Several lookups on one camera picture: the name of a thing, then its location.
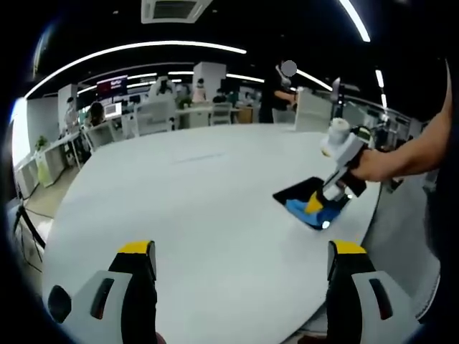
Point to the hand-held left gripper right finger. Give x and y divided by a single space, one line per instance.
365 308

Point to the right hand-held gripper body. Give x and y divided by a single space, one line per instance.
346 147

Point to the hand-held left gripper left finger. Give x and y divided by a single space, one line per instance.
107 308

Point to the blue cleaning cloth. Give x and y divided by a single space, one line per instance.
297 209

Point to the person's right hand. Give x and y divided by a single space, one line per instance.
369 166

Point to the person's left hand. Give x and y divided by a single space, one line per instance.
161 338

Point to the white upright panel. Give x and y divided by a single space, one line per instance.
312 111

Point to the white mesh office chair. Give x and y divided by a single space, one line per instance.
221 113
283 116

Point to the person's dark shirt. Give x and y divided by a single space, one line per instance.
446 179

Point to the straight ceiling light strip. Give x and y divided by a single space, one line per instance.
356 19

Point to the pale green bin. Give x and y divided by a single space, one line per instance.
44 168

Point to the green potted plant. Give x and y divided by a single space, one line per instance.
41 142

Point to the ceiling air vent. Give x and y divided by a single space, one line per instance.
175 10

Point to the red display screen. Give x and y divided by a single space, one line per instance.
112 85

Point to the long curved ceiling light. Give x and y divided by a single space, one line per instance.
136 47

